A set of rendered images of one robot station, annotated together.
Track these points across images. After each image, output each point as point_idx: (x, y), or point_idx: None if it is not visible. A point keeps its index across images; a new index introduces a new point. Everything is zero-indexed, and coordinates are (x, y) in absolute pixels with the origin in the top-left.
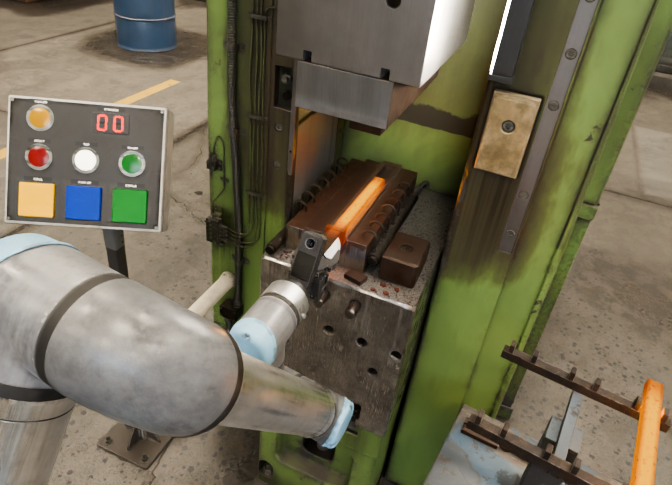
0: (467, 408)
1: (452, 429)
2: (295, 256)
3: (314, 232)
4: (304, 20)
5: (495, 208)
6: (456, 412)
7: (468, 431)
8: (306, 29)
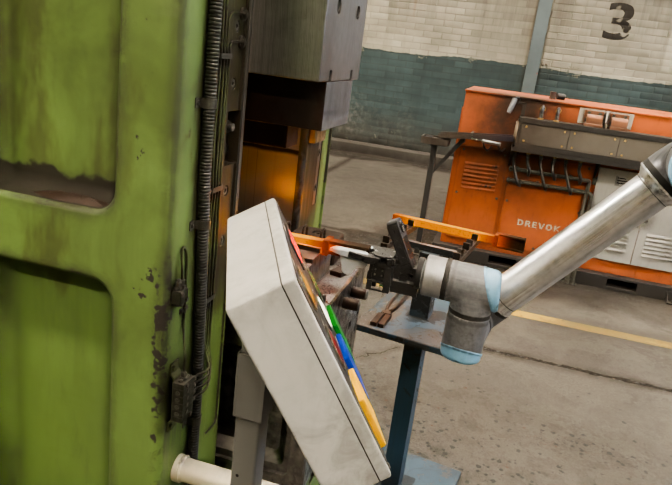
0: (358, 322)
1: (381, 330)
2: (404, 244)
3: (393, 219)
4: (333, 40)
5: (312, 172)
6: None
7: (384, 322)
8: (332, 49)
